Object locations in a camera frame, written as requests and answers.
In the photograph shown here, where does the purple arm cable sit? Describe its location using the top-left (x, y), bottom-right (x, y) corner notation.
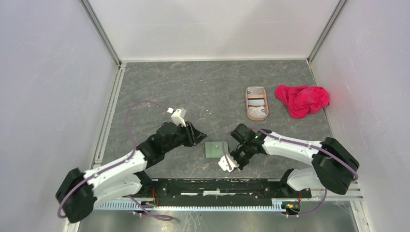
top-left (57, 101), bottom-right (175, 222)
top-left (222, 129), bottom-right (359, 218)

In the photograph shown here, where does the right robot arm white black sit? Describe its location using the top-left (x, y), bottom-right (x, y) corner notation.
top-left (218, 124), bottom-right (360, 197)

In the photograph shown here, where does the crumpled red cloth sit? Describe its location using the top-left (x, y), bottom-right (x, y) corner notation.
top-left (275, 85), bottom-right (330, 119)

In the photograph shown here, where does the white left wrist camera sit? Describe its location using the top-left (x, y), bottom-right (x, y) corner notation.
top-left (167, 107), bottom-right (187, 127)

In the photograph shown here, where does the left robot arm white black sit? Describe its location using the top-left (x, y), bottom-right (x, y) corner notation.
top-left (55, 122), bottom-right (207, 223)

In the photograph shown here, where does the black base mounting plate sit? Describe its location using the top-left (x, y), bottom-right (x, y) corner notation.
top-left (133, 178), bottom-right (312, 206)

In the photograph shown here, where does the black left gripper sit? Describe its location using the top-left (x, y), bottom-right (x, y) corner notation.
top-left (163, 120), bottom-right (207, 153)

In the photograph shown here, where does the aluminium frame rail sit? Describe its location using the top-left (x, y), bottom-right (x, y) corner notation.
top-left (64, 0), bottom-right (372, 232)

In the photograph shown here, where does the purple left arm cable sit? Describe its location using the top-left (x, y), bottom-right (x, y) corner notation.
top-left (57, 101), bottom-right (175, 222)

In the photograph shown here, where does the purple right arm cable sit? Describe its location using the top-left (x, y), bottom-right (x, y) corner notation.
top-left (222, 129), bottom-right (359, 218)

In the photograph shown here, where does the pink oval card tray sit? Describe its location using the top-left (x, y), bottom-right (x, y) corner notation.
top-left (245, 86), bottom-right (269, 121)

